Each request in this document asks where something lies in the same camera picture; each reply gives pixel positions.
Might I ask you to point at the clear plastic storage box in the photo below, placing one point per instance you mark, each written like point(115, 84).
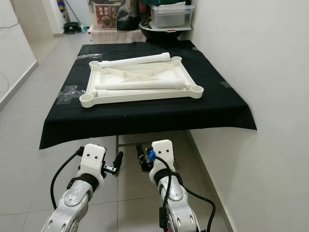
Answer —
point(171, 17)

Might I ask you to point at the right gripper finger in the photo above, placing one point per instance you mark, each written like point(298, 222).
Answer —
point(140, 152)

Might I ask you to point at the crossed clear tape strips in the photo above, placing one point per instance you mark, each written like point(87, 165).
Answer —
point(71, 94)

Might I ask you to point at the beige bench cover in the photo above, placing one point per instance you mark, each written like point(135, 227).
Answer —
point(116, 37)

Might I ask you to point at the small clear tape piece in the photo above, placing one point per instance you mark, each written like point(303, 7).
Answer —
point(225, 83)

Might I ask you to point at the long clear tape strip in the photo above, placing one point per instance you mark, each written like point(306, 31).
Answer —
point(89, 56)

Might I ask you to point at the orange lid storage box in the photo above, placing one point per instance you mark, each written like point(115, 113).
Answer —
point(94, 14)

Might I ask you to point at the red printed carton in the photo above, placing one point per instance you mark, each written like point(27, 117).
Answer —
point(106, 17)

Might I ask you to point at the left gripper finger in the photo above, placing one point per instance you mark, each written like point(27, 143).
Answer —
point(119, 158)

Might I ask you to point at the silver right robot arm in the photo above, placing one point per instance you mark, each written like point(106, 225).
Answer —
point(178, 212)

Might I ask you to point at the white cabinet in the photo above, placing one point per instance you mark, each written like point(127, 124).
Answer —
point(79, 12)

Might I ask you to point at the white plastic table top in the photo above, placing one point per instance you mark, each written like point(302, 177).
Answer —
point(140, 75)

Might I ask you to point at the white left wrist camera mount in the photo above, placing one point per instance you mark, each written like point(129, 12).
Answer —
point(94, 162)

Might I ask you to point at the black bag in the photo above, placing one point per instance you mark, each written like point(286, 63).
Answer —
point(128, 17)

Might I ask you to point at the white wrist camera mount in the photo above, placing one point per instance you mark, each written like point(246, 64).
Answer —
point(163, 154)
point(94, 162)

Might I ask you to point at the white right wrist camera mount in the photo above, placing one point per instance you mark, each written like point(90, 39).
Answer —
point(163, 154)

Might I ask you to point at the black wok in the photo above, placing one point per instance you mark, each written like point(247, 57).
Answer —
point(161, 35)

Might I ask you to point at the dark green box lid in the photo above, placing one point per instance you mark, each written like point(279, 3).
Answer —
point(166, 3)

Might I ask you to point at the black table cloth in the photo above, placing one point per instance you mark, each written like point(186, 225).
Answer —
point(149, 121)

